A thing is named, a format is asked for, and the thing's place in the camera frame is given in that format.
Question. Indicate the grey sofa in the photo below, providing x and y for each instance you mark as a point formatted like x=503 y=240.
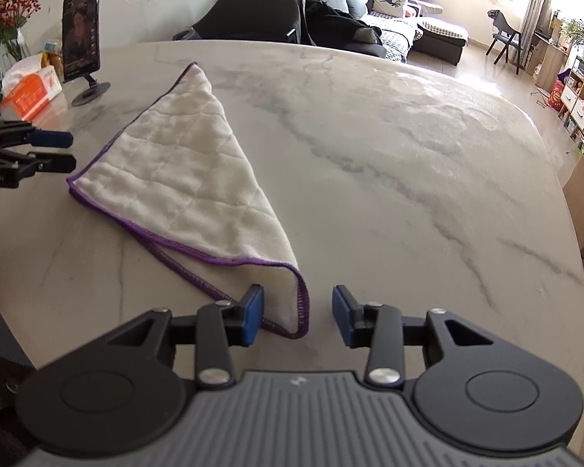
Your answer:
x=394 y=41

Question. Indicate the red bag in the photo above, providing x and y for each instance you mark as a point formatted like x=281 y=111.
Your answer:
x=556 y=95

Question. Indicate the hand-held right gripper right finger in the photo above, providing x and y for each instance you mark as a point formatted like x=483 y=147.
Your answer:
x=343 y=316

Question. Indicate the black smartphone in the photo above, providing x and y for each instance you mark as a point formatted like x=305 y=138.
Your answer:
x=81 y=34

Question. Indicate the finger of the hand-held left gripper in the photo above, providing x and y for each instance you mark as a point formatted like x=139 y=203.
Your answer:
x=53 y=138
x=53 y=164

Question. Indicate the orange tissue box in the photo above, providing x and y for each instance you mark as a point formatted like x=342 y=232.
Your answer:
x=29 y=95

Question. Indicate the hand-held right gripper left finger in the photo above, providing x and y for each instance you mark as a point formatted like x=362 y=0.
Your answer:
x=253 y=314

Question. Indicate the wooden desk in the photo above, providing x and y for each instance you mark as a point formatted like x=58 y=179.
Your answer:
x=550 y=63

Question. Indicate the white deer print pillow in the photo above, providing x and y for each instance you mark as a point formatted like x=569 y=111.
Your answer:
x=391 y=1

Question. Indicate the dark ottoman with patterned cover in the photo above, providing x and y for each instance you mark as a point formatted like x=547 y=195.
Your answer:
x=440 y=41

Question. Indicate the wooden shelf unit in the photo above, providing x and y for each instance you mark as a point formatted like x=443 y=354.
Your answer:
x=576 y=90

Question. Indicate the patterned sofa blanket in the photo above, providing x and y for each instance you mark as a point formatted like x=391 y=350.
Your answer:
x=392 y=34

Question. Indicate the black round phone stand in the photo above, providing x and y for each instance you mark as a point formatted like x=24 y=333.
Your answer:
x=91 y=93

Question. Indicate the dark wooden dining chair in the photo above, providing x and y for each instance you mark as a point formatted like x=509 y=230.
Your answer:
x=503 y=31

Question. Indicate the grey curtain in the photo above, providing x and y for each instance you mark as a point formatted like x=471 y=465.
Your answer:
x=540 y=9

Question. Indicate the white towel with purple edge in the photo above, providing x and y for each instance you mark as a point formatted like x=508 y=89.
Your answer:
x=190 y=185

